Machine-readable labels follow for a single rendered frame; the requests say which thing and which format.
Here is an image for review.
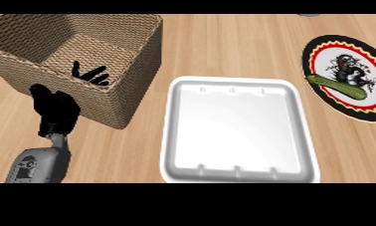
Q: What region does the woven wicker basket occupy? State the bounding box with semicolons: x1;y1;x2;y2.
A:
0;13;165;130

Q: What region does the green squash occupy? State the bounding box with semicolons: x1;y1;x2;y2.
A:
305;74;369;102

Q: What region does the patterned round plate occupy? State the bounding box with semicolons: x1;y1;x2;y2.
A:
301;34;376;123

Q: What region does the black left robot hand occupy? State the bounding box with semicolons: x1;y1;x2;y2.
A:
28;60;112;138

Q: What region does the white foam tray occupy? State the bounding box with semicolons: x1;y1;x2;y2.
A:
159;76;321;184

